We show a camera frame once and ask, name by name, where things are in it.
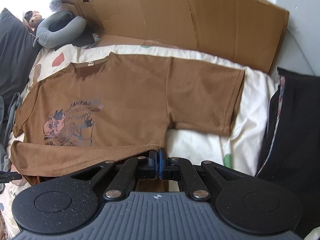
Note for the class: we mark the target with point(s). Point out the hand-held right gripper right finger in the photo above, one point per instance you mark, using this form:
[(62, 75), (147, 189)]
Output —
[(162, 165)]

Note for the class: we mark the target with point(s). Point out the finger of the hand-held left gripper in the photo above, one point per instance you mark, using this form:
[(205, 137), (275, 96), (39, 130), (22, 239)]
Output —
[(11, 176)]

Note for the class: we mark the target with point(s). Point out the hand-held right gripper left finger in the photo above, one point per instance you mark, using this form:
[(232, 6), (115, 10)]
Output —
[(153, 165)]

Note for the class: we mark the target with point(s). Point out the brown printed t-shirt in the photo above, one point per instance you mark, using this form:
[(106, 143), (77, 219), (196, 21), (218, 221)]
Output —
[(137, 100)]

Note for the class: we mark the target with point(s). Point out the cream bear print blanket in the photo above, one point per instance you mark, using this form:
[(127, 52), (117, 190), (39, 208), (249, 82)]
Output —
[(200, 145)]

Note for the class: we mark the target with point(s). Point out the blue grey garment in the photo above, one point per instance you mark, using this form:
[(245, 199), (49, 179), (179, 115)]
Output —
[(12, 110)]

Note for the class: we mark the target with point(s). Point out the dark grey pillow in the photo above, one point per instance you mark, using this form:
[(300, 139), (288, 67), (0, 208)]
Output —
[(15, 55)]

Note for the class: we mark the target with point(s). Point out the black folded knit garment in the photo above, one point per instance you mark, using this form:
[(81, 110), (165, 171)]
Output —
[(295, 120)]

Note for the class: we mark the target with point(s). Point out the grey neck pillow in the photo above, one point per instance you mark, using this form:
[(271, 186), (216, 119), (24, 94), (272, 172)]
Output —
[(50, 38)]

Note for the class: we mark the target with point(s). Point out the dark navy cloth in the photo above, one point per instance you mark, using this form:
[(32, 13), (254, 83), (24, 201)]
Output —
[(85, 38)]

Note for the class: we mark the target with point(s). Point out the brown cardboard sheet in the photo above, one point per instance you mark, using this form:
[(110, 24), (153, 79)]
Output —
[(175, 17)]

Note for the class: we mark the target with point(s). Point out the teddy bear plush toy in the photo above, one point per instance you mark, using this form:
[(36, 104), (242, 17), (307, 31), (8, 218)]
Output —
[(33, 20)]

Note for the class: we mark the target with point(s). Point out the clear plastic bag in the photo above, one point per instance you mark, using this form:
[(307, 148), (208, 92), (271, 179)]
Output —
[(57, 3)]

